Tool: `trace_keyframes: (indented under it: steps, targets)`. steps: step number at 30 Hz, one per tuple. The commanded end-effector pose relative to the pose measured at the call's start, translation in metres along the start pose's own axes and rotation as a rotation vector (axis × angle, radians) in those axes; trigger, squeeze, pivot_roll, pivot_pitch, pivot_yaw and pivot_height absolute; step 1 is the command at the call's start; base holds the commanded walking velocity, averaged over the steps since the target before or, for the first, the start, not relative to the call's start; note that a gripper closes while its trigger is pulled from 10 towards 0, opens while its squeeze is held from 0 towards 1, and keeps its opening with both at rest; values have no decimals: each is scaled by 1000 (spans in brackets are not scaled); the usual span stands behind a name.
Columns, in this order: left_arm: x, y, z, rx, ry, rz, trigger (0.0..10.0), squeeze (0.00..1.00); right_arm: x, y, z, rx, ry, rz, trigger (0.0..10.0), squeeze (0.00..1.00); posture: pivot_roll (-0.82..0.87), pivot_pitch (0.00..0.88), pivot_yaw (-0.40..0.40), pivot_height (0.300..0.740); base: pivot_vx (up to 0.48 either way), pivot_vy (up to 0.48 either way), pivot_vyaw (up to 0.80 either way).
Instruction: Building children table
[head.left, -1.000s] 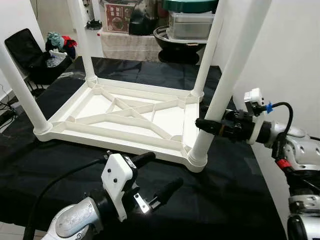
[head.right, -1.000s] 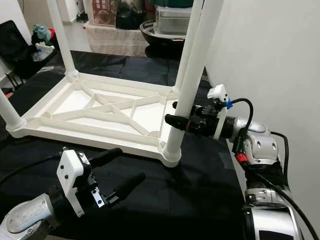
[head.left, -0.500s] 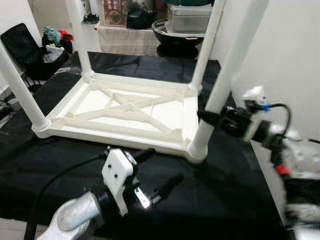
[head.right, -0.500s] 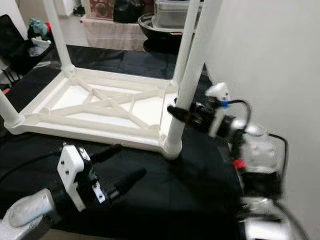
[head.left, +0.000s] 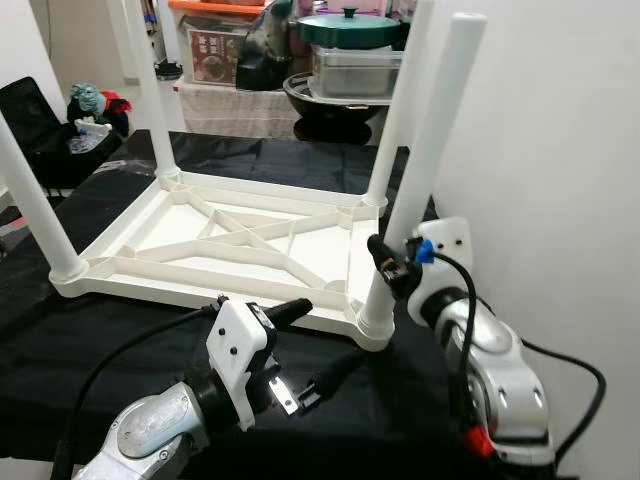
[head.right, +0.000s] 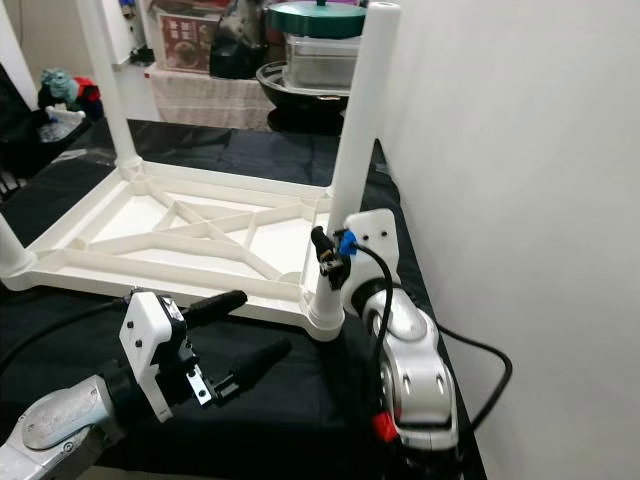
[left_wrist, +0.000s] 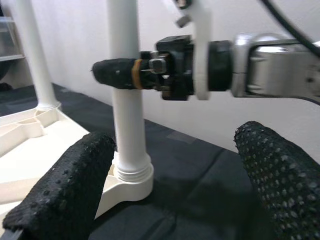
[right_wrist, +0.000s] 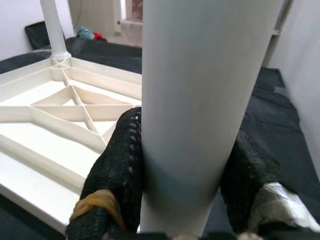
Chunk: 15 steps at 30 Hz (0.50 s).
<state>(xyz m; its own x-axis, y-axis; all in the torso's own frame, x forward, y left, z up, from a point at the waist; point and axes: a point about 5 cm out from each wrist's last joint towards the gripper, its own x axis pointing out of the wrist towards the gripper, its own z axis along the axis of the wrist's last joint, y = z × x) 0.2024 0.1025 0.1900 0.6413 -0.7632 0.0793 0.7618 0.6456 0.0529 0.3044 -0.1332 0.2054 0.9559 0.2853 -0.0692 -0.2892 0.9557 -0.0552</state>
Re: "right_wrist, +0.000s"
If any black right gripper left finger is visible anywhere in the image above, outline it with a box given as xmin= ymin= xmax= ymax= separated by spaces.
xmin=65 ymin=106 xmax=145 ymax=240

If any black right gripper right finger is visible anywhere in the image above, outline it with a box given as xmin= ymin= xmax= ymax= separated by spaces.
xmin=218 ymin=129 xmax=320 ymax=235

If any white plastic table top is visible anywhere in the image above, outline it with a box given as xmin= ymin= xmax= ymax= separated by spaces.
xmin=0 ymin=56 xmax=143 ymax=227

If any white plastic table leg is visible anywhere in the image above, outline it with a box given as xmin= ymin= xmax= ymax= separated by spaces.
xmin=39 ymin=0 xmax=73 ymax=66
xmin=139 ymin=0 xmax=286 ymax=238

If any black tablecloth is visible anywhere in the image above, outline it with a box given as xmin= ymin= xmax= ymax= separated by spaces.
xmin=0 ymin=37 xmax=320 ymax=240

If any beige checked fabric cover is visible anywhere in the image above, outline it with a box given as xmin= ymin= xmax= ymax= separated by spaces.
xmin=119 ymin=19 xmax=144 ymax=47

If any black open suitcase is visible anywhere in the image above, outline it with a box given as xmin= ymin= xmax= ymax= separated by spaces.
xmin=24 ymin=21 xmax=66 ymax=51

